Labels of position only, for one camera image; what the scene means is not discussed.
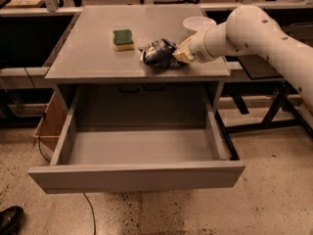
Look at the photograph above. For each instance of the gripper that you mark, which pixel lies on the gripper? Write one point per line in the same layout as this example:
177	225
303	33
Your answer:
197	48

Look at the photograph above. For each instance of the blue chip bag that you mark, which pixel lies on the blue chip bag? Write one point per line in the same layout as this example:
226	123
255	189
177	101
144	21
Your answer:
159	54

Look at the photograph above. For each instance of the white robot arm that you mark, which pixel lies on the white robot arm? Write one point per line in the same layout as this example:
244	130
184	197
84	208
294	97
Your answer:
249	30

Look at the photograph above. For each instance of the grey cabinet counter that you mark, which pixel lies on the grey cabinet counter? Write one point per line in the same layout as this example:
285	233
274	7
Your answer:
92	79

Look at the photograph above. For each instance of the grey open drawer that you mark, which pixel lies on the grey open drawer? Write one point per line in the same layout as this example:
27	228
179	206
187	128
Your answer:
118	139

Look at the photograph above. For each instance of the white bowl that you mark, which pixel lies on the white bowl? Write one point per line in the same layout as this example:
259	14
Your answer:
194	24

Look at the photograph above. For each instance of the green yellow sponge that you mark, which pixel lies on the green yellow sponge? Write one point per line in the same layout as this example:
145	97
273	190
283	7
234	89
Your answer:
122	40

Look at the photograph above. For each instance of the black tray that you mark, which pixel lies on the black tray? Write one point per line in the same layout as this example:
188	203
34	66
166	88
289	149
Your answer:
258	68

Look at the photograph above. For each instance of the black shoe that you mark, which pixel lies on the black shoe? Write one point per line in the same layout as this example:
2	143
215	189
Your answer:
11	220

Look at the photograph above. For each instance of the black table frame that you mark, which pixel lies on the black table frame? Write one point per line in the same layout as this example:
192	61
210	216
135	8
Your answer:
280	91

